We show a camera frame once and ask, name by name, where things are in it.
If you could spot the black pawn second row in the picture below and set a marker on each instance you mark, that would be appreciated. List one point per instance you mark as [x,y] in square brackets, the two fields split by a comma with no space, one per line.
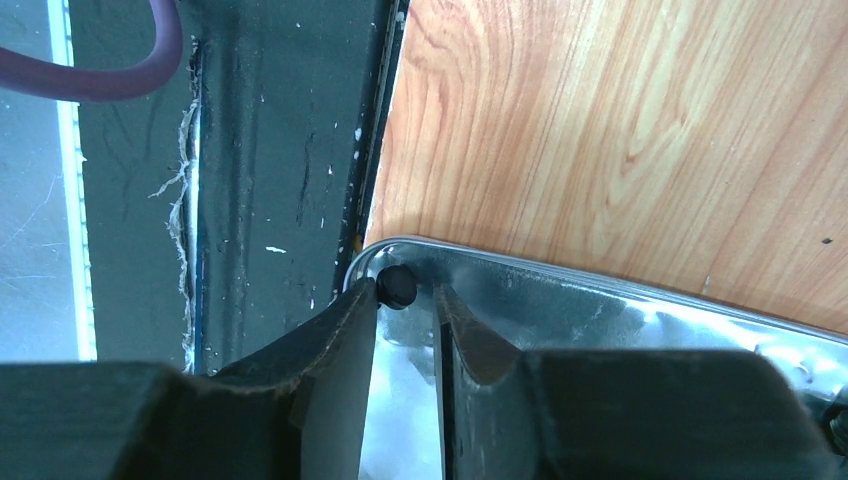
[397,287]

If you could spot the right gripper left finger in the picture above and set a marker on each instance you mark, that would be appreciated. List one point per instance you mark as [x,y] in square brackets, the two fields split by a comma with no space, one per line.
[294,409]

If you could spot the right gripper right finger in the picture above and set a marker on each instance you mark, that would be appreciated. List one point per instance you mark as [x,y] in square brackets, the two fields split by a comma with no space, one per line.
[509,413]

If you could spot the silver tray black pieces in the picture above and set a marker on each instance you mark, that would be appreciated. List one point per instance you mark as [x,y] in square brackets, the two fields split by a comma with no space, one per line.
[533,304]

